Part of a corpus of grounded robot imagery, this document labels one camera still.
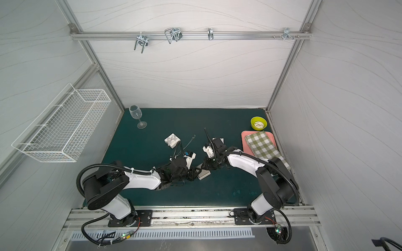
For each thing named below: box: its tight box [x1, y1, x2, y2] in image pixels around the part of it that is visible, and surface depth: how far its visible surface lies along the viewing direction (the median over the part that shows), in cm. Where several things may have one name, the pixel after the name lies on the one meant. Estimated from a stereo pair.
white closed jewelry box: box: [163, 132, 182, 150], surface depth 100 cm
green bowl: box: [250, 116, 268, 131], surface depth 110 cm
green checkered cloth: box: [244, 130, 292, 171], surface depth 103 cm
